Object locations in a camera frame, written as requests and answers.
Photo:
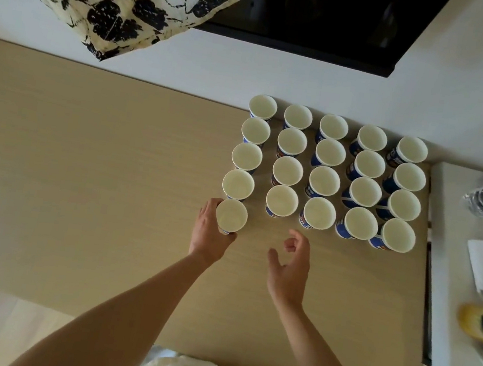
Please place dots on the person's right hand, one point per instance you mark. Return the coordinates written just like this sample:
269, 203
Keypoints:
290, 281

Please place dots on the person's left forearm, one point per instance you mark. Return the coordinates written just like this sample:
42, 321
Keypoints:
123, 321

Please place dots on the blue white paper cup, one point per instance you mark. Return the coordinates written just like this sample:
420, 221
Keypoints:
231, 215

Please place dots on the yellow juice bottle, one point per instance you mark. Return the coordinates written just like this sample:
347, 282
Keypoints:
471, 320

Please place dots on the black television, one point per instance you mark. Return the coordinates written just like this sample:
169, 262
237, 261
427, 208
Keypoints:
337, 15

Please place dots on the grid of paper cups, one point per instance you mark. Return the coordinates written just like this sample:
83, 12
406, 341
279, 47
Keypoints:
284, 200

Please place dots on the white cabinet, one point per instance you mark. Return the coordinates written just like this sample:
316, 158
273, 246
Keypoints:
449, 263

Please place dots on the person's left hand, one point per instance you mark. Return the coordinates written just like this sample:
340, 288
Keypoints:
208, 241

